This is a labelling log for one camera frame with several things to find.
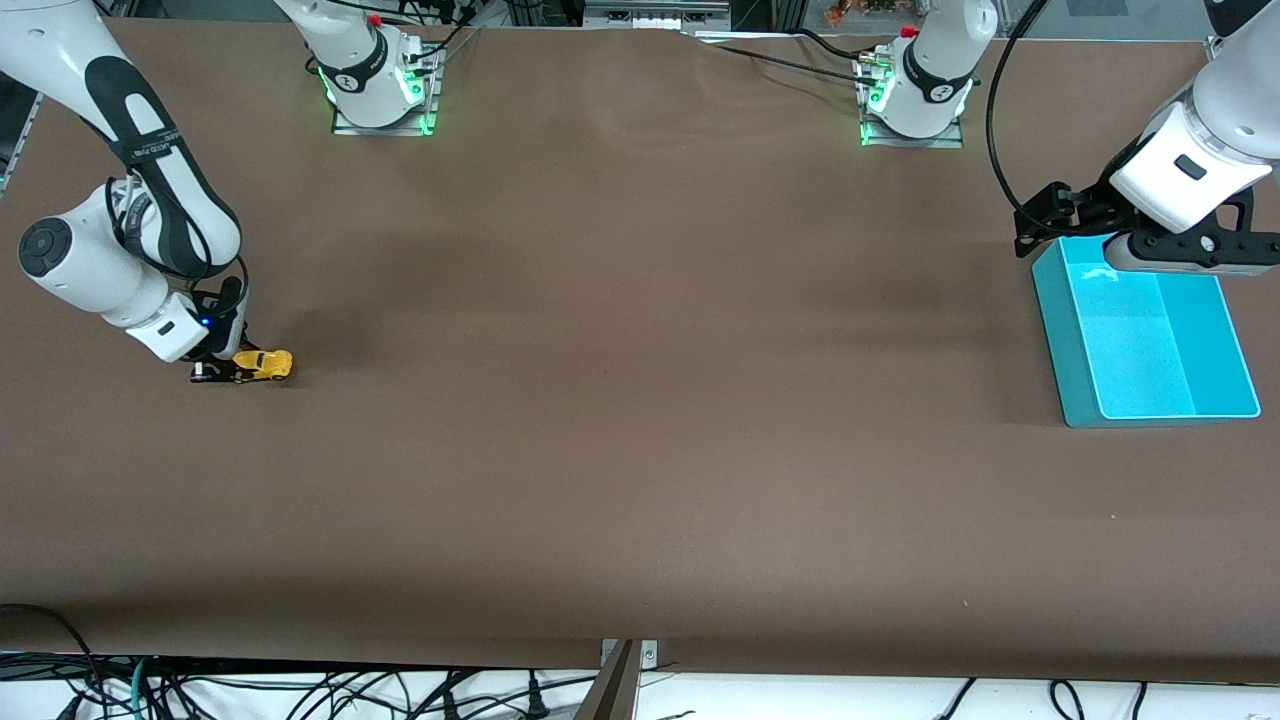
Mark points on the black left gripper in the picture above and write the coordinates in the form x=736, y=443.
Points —
x=1088, y=211

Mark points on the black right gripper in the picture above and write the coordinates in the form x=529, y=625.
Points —
x=226, y=338

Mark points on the yellow beetle toy car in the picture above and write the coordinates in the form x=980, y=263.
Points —
x=275, y=365

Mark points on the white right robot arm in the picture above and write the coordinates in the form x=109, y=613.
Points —
x=80, y=270

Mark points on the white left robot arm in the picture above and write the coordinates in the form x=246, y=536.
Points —
x=1235, y=100

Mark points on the teal plastic bin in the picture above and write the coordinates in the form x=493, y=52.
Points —
x=1140, y=350

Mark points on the orange background object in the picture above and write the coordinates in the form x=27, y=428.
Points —
x=860, y=8

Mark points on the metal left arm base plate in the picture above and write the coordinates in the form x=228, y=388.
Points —
x=950, y=138

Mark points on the metal corner bracket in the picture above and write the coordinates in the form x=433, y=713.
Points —
x=1214, y=50

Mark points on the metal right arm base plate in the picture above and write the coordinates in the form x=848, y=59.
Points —
x=432, y=100

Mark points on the silver aluminium frame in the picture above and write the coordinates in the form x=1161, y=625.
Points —
x=650, y=18

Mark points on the dark camera stand pole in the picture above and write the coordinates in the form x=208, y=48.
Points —
x=612, y=695

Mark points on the small metal table bracket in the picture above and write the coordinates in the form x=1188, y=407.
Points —
x=650, y=655

